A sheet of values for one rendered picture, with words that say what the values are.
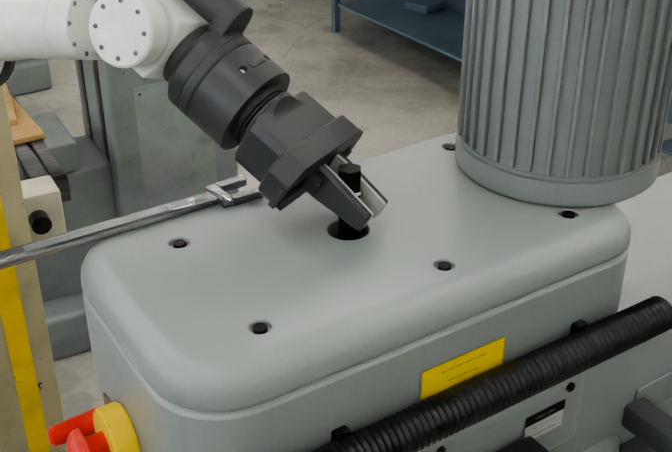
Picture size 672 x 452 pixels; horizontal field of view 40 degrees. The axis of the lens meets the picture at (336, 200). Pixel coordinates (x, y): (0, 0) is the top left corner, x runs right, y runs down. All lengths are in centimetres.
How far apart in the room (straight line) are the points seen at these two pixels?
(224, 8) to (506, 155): 29
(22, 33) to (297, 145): 29
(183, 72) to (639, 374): 58
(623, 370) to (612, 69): 34
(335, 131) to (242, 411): 26
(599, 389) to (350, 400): 36
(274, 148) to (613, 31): 30
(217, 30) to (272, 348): 29
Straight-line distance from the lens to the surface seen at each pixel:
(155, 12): 81
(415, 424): 75
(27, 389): 295
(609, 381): 101
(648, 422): 105
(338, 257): 78
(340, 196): 78
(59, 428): 92
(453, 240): 81
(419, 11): 711
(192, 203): 85
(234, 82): 79
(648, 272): 105
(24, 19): 91
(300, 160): 76
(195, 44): 81
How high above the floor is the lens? 230
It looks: 28 degrees down
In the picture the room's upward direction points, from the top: straight up
